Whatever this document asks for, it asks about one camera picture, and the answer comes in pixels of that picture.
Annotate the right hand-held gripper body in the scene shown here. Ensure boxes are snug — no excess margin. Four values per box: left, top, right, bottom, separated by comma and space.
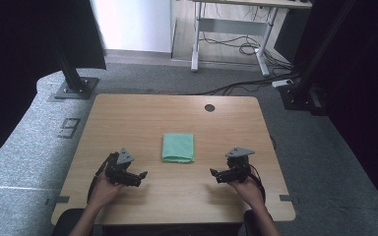
223, 146, 257, 184

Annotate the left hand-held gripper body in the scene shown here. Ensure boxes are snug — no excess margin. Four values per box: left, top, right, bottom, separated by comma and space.
103, 147, 140, 187

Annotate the green towel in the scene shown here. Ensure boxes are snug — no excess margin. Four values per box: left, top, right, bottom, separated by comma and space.
161, 132, 196, 164

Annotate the person's left hand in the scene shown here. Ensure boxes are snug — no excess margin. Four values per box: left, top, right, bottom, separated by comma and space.
88, 170, 126, 211

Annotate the person's right hand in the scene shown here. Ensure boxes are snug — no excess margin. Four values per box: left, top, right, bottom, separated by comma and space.
229, 176, 266, 209

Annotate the grey tape strip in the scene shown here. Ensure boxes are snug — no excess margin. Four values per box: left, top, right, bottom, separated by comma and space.
279, 194, 300, 203
44, 195, 71, 207

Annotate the white power strip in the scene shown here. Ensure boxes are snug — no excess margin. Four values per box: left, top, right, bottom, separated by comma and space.
271, 78, 295, 89

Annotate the black metal stand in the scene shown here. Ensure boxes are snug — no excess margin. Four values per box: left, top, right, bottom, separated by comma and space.
278, 0, 357, 112
53, 45, 100, 100

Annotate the black box under desk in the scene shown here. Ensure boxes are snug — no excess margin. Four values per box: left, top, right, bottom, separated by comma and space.
273, 7, 307, 64

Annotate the black curtain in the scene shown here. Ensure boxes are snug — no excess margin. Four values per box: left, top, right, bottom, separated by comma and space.
0, 0, 108, 173
291, 0, 378, 217

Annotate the right hand-held gripper cable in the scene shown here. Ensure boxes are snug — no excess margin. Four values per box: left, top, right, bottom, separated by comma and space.
240, 161, 267, 205

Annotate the long black floor cable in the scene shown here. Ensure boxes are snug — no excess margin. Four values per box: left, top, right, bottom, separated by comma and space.
195, 72, 302, 96

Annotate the tangle of black cables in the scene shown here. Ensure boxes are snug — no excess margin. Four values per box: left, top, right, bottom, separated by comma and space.
199, 6, 294, 71

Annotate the white desk frame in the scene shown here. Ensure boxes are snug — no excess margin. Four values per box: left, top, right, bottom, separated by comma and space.
190, 0, 313, 78

